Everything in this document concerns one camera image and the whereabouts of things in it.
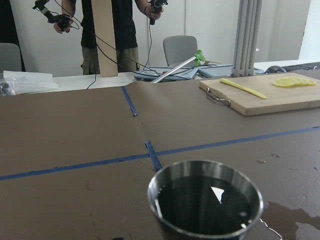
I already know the lemon slice nearest knife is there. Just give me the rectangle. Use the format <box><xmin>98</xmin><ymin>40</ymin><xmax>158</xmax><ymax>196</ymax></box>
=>
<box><xmin>272</xmin><ymin>77</ymin><xmax>302</xmax><ymax>88</ymax></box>

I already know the yellow plastic knife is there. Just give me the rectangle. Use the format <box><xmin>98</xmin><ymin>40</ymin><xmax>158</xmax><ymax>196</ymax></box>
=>
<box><xmin>220</xmin><ymin>78</ymin><xmax>267</xmax><ymax>100</ymax></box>

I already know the wooden plank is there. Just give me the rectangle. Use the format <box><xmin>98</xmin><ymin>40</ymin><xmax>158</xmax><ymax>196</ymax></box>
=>
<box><xmin>91</xmin><ymin>0</ymin><xmax>118</xmax><ymax>77</ymax></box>

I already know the green tipped metal rod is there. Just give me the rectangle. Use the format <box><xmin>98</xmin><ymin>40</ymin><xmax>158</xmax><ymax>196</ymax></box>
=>
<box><xmin>151</xmin><ymin>49</ymin><xmax>206</xmax><ymax>84</ymax></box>

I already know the bamboo cutting board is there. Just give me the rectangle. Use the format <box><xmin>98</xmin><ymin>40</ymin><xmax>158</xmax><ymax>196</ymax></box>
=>
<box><xmin>199</xmin><ymin>73</ymin><xmax>320</xmax><ymax>116</ymax></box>

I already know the black handheld controller right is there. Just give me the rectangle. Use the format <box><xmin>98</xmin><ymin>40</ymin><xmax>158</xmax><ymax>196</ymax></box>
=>
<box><xmin>150</xmin><ymin>0</ymin><xmax>168</xmax><ymax>14</ymax></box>

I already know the black handheld controller left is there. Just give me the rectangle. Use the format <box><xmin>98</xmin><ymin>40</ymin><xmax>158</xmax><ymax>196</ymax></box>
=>
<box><xmin>32</xmin><ymin>0</ymin><xmax>71</xmax><ymax>32</ymax></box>

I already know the lemon slice farthest from knife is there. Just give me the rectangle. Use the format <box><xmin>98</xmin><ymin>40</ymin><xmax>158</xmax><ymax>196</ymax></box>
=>
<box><xmin>308</xmin><ymin>79</ymin><xmax>317</xmax><ymax>86</ymax></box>

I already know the black handheld controller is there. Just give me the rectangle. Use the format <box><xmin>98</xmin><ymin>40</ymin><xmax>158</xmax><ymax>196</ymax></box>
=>
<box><xmin>32</xmin><ymin>0</ymin><xmax>71</xmax><ymax>32</ymax></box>
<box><xmin>150</xmin><ymin>0</ymin><xmax>168</xmax><ymax>14</ymax></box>

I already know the grey office chair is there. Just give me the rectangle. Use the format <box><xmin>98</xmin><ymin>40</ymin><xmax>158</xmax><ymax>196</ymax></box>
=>
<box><xmin>163</xmin><ymin>35</ymin><xmax>198</xmax><ymax>67</ymax></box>

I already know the aluminium frame post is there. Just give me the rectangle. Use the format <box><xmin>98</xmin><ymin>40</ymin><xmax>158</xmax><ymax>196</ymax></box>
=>
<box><xmin>231</xmin><ymin>0</ymin><xmax>263</xmax><ymax>78</ymax></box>

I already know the steel jigger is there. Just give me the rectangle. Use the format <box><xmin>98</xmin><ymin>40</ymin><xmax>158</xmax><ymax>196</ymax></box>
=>
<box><xmin>147</xmin><ymin>160</ymin><xmax>264</xmax><ymax>240</ymax></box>

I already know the person in black shirt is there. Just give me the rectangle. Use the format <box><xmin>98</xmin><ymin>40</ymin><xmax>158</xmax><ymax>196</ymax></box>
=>
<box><xmin>53</xmin><ymin>0</ymin><xmax>165</xmax><ymax>75</ymax></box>

